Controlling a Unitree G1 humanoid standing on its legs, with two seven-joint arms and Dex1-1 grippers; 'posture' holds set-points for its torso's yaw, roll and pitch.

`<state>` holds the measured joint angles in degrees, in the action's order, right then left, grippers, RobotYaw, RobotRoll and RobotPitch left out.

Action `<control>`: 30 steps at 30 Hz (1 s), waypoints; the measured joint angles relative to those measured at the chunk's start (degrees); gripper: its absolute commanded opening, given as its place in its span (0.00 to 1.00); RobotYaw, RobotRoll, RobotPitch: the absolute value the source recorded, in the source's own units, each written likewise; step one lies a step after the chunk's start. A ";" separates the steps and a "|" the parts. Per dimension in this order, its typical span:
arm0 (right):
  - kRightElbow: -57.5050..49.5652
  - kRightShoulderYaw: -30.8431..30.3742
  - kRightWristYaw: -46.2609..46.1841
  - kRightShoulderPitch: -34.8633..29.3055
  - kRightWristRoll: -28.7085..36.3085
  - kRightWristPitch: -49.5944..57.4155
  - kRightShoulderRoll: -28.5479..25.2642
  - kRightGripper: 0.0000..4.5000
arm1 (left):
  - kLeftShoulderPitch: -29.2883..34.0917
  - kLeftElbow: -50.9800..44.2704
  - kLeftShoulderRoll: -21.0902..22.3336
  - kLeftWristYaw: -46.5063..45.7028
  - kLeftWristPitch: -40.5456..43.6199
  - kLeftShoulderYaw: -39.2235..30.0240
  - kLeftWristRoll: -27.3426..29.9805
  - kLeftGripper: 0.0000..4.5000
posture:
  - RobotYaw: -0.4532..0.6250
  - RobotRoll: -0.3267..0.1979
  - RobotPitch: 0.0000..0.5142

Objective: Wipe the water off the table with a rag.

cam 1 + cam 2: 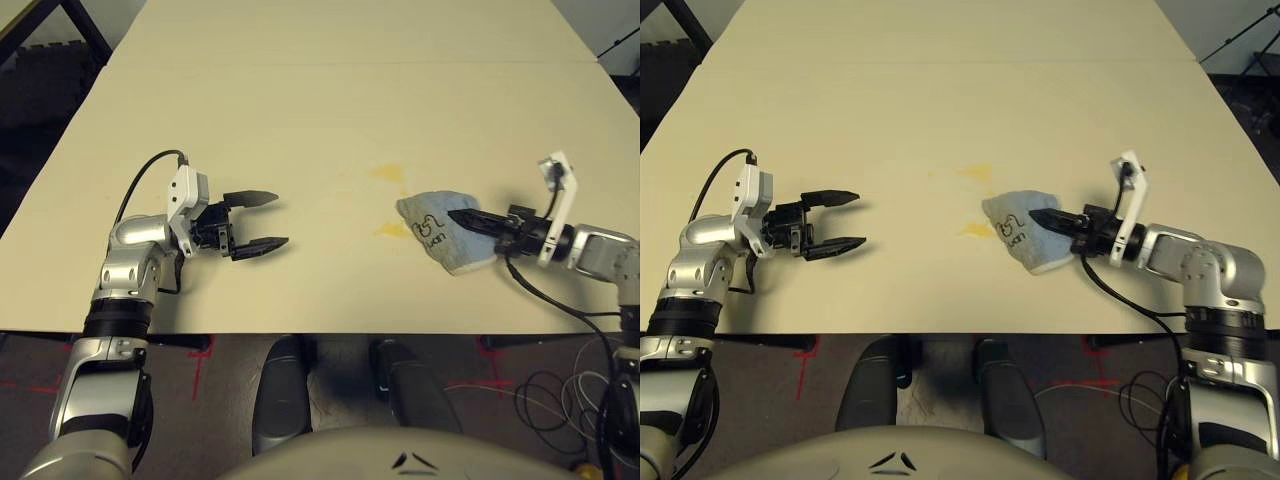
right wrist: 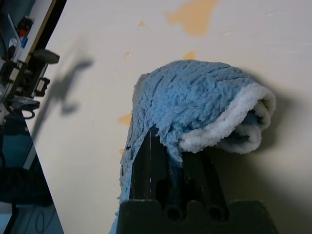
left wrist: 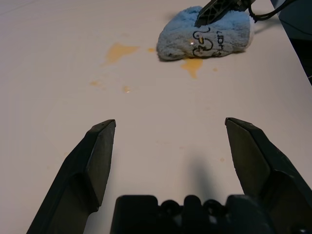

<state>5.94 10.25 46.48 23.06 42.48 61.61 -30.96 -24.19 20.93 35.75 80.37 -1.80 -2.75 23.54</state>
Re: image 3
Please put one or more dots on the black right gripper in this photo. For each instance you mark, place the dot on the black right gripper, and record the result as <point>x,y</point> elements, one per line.
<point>243,5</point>

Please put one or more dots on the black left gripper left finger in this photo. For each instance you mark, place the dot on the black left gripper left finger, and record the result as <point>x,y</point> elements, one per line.
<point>80,175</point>

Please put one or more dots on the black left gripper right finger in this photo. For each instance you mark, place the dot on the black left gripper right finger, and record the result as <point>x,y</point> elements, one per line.
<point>265,170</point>

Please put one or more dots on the blue grey printed rag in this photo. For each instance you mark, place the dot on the blue grey printed rag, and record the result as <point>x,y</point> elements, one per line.
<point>175,41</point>

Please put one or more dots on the yellow liquid puddle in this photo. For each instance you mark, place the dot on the yellow liquid puddle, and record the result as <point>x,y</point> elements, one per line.
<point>192,65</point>
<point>119,52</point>

